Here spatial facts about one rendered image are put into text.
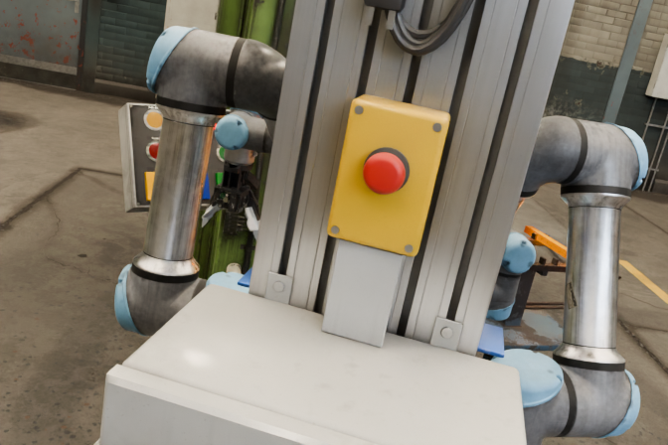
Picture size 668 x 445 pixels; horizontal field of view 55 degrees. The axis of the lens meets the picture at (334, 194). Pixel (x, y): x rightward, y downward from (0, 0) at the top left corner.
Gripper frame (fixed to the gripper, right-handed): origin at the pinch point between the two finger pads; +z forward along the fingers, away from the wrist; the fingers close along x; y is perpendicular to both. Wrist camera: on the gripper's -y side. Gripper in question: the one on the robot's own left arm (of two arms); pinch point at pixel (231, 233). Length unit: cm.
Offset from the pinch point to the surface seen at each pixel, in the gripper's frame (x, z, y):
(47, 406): -68, 93, -28
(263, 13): -15, -55, -45
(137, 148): -28.9, -16.1, -1.2
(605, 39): 196, -85, -707
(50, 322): -102, 93, -78
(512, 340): 81, 26, -38
